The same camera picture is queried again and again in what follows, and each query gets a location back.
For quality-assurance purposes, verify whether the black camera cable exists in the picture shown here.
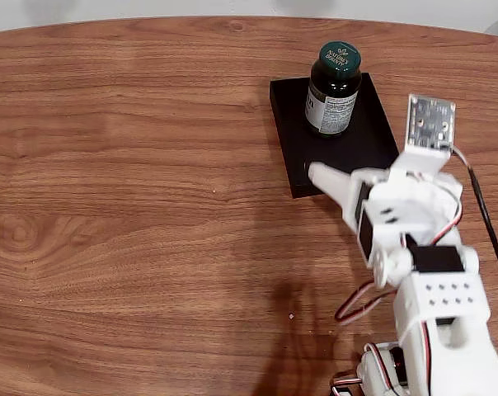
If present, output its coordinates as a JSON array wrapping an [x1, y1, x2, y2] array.
[[449, 144, 498, 366]]

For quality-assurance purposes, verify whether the red white black servo wire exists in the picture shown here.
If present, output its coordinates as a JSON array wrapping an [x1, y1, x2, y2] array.
[[334, 280, 398, 327]]

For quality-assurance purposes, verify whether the dark green pill bottle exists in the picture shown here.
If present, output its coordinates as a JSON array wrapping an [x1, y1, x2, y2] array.
[[304, 40, 364, 139]]

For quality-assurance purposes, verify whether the wrist camera board with mount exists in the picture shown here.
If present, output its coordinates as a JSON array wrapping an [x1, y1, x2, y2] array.
[[391, 93, 457, 182]]

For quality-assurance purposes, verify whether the flat black box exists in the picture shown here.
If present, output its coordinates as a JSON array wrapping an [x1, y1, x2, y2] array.
[[269, 72, 401, 200]]

